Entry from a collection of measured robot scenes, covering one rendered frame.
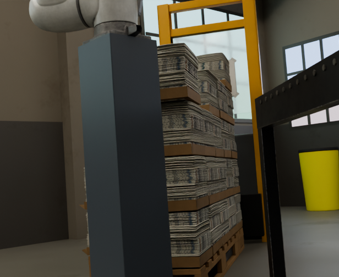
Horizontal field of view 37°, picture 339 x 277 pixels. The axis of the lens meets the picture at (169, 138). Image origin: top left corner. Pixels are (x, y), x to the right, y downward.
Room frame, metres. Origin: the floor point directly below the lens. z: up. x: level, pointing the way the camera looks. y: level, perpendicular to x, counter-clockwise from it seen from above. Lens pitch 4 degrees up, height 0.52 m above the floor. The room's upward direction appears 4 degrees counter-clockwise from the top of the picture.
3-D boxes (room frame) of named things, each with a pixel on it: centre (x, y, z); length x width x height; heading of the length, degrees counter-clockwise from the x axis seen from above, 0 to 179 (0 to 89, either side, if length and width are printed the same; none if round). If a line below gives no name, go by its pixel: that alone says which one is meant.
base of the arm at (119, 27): (1.74, 0.15, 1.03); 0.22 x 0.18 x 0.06; 42
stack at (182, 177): (2.67, -0.05, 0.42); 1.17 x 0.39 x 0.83; 165
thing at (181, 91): (2.19, -0.05, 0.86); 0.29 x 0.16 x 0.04; 166
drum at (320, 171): (5.96, -1.74, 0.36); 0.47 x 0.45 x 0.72; 42
